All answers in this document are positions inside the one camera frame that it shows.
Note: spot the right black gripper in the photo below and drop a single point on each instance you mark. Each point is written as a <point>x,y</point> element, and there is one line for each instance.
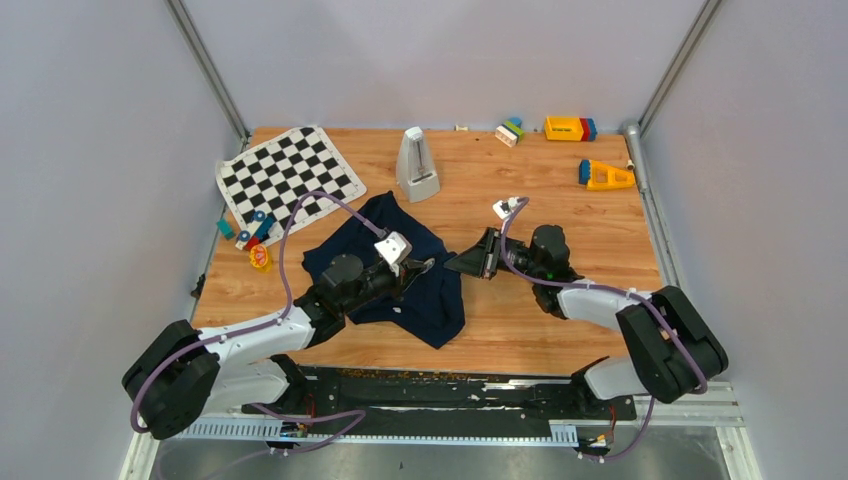
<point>479,261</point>

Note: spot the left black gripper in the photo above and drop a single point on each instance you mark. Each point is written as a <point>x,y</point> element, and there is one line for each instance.
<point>409,269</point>

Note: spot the navy blue garment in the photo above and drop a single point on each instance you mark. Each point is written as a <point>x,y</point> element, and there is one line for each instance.
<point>431,309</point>

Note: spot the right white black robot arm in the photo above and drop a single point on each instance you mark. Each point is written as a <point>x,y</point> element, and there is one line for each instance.
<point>671,352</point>

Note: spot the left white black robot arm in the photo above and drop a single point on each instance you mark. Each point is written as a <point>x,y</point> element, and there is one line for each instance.
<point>186,373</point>

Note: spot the white metronome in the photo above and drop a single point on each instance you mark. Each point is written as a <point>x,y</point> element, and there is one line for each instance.
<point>416,173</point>

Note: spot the white green blue block stack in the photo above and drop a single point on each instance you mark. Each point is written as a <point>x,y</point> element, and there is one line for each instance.
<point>510,132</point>

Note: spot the yellow blue toy wedge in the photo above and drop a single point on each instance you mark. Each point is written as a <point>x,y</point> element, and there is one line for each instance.
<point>598,176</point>

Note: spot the yellow toy block bin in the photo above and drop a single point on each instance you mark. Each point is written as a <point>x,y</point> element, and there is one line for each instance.
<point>566,129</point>

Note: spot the yellow red toy piece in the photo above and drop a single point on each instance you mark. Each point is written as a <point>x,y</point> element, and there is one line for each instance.
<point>260,258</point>

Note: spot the blue red toy car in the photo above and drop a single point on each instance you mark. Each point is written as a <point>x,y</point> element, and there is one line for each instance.
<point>257,231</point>

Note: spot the red blue block pair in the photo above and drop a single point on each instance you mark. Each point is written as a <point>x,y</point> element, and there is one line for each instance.
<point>589,129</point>

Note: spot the black white checkerboard mat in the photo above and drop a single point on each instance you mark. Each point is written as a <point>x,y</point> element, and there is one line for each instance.
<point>272,176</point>

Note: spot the grey corner pipe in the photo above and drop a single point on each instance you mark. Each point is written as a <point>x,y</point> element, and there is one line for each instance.
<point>632,134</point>

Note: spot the teal toy block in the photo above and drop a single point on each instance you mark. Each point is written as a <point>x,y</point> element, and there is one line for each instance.
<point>225,229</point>

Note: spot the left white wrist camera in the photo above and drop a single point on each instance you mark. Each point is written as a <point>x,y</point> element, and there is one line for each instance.
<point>394,249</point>

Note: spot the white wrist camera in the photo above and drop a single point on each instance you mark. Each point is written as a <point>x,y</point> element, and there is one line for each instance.
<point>394,249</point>
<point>505,208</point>

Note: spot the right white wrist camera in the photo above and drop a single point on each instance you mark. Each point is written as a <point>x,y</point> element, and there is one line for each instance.
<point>505,208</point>

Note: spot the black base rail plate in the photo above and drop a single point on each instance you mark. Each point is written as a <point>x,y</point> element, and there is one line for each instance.
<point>447,404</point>

